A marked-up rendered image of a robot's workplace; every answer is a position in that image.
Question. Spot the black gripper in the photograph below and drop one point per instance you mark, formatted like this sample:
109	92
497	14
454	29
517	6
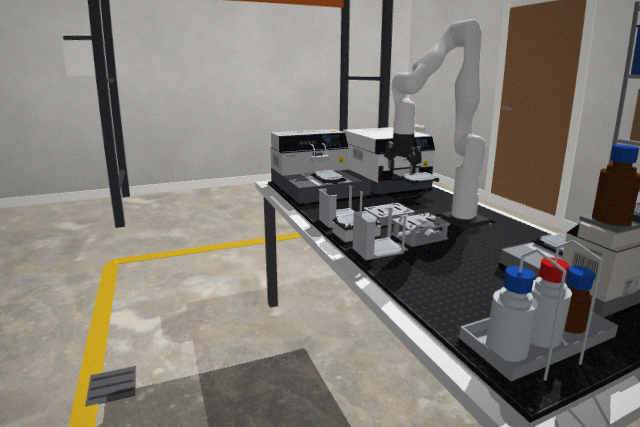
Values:
403	146

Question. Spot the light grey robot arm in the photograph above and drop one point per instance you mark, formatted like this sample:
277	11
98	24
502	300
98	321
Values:
465	34

